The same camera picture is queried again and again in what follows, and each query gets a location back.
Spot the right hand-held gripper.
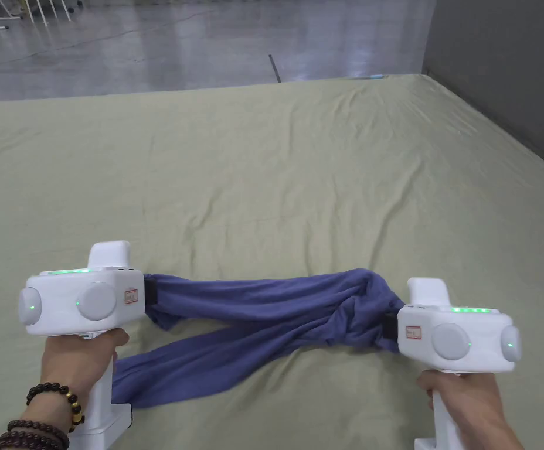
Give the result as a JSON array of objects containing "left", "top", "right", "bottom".
[{"left": 382, "top": 277, "right": 521, "bottom": 450}]

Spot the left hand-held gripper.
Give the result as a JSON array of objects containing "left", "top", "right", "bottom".
[{"left": 18, "top": 240, "right": 159, "bottom": 450}]

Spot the dark blue shirt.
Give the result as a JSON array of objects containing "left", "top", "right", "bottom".
[{"left": 110, "top": 268, "right": 406, "bottom": 409}]

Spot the person's right forearm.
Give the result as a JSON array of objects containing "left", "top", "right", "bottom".
[{"left": 506, "top": 421, "right": 528, "bottom": 450}]

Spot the person's left forearm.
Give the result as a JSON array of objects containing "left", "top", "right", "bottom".
[{"left": 0, "top": 380, "right": 86, "bottom": 450}]

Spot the person's left hand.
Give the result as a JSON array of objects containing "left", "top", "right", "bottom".
[{"left": 40, "top": 328, "right": 131, "bottom": 421}]

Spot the person's right hand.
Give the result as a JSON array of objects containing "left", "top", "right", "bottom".
[{"left": 416, "top": 369, "right": 512, "bottom": 450}]

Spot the bed with pale green sheet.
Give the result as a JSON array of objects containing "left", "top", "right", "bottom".
[{"left": 0, "top": 73, "right": 544, "bottom": 450}]

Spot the white metal rack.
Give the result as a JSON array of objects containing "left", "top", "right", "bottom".
[{"left": 0, "top": 0, "right": 72, "bottom": 31}]

